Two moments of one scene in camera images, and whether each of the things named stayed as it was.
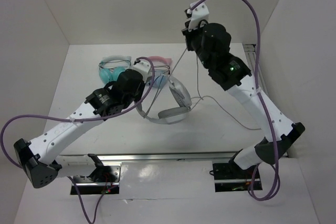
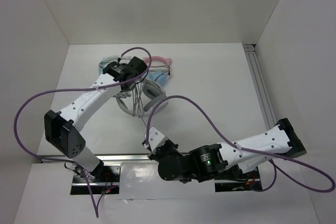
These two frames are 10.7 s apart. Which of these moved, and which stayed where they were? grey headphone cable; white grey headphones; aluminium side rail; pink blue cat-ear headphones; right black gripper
Moved: right black gripper; white grey headphones; grey headphone cable
Stayed: pink blue cat-ear headphones; aluminium side rail
